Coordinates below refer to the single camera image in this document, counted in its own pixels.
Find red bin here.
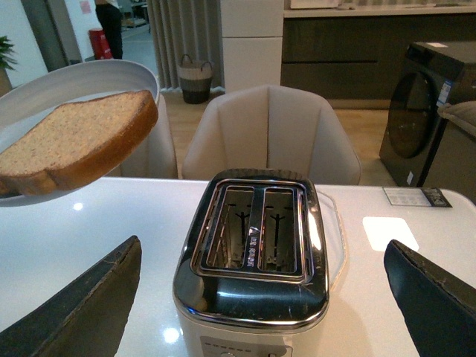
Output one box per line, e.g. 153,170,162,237
89,28,113,60

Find white chrome toaster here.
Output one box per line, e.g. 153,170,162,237
173,169,329,356

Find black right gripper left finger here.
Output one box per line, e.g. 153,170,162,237
1,236,142,356

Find grey round plate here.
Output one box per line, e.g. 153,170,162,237
1,59,158,199

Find black washing machine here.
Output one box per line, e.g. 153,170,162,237
379,41,475,187

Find woven laundry basket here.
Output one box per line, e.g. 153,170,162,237
177,54,213,104

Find green potted plant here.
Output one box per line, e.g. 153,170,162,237
1,36,17,96

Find white microwave oven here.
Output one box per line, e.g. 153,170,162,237
289,0,342,10

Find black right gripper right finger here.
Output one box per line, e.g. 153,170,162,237
384,239,475,356

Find brown bread slice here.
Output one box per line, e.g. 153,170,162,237
1,90,158,196

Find grey curtain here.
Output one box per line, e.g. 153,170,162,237
147,0,225,89

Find beige right chair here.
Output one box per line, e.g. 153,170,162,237
181,85,361,185

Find person in black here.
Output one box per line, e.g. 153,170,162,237
94,0,123,60

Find dark kitchen counter cabinet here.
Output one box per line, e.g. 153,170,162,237
280,7,475,103

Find beige chair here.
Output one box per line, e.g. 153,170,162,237
112,94,178,179
181,85,361,185

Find black label sticker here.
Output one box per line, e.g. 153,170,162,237
383,187,451,208

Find white drawer cabinet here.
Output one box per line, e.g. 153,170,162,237
219,0,284,93

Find beige left chair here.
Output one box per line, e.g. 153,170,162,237
112,94,178,179

